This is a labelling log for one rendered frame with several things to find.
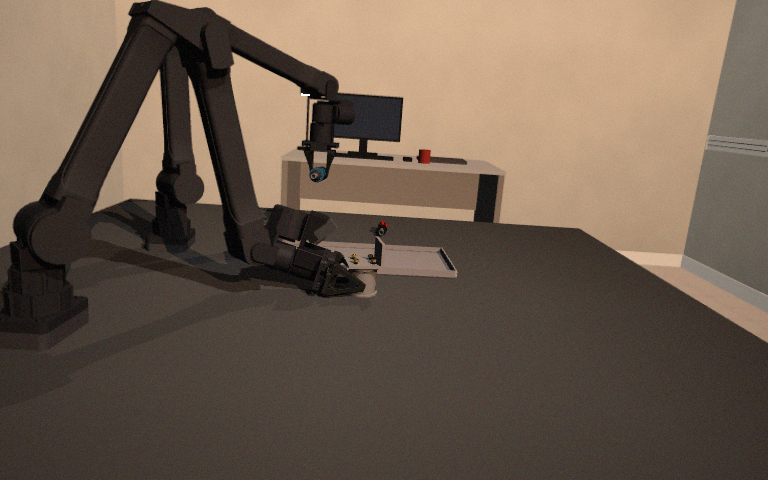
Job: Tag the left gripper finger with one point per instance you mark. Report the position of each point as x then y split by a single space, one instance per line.
329 157
308 157

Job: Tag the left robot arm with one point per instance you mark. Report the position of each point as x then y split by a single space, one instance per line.
184 186

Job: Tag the beige rectangular tray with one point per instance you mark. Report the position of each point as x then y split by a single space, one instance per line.
401 260

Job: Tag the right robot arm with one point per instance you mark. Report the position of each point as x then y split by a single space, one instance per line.
40 300

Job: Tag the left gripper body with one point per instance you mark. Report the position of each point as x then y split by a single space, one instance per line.
320 139

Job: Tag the blue nut driver barrel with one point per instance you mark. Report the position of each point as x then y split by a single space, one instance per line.
316 173

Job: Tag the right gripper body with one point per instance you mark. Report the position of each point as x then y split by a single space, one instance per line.
310 275

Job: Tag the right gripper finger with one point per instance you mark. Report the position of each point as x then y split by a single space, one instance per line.
340 259
337 268

